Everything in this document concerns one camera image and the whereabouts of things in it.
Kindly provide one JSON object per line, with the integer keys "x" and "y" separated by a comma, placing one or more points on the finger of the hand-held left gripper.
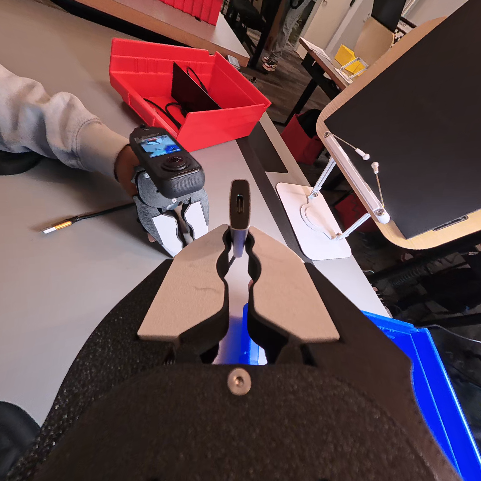
{"x": 167, "y": 233}
{"x": 197, "y": 220}

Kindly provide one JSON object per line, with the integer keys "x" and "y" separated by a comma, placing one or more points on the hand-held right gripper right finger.
{"x": 289, "y": 293}

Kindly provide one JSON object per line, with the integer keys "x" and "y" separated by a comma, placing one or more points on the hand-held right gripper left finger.
{"x": 184, "y": 289}

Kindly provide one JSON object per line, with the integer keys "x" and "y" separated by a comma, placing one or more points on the grey metal usb hub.
{"x": 239, "y": 218}

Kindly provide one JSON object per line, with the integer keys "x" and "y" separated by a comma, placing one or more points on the person's left forearm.
{"x": 56, "y": 124}

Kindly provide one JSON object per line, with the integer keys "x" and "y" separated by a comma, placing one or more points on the person's left hand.
{"x": 126, "y": 169}

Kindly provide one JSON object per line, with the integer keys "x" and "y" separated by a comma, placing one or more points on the red plastic bin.
{"x": 210, "y": 127}

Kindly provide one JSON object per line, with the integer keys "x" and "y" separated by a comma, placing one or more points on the black tablet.
{"x": 188, "y": 90}

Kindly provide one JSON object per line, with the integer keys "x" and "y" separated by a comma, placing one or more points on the red fabric bag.
{"x": 300, "y": 144}
{"x": 353, "y": 210}

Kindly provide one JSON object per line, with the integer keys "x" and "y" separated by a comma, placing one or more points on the small grey device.
{"x": 233, "y": 61}

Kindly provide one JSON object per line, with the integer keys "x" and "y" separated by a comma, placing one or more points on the black ribbed mat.
{"x": 15, "y": 163}

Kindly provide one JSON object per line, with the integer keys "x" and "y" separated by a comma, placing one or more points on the blue plastic bin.
{"x": 428, "y": 360}

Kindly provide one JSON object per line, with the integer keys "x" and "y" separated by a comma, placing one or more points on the row of red bins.
{"x": 195, "y": 9}

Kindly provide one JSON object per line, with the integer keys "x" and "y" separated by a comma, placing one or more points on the black office chair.
{"x": 244, "y": 15}

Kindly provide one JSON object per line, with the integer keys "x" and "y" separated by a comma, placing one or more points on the wooden desk with black legs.
{"x": 319, "y": 60}

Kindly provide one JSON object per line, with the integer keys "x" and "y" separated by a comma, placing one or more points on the yellow box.
{"x": 344, "y": 54}

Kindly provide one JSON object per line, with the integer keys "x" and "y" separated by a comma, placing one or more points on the clear acrylic holder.
{"x": 357, "y": 69}

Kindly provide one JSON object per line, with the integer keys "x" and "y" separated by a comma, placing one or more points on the dark cloth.
{"x": 15, "y": 436}

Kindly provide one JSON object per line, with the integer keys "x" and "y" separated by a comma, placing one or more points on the pale wooden chair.
{"x": 372, "y": 39}

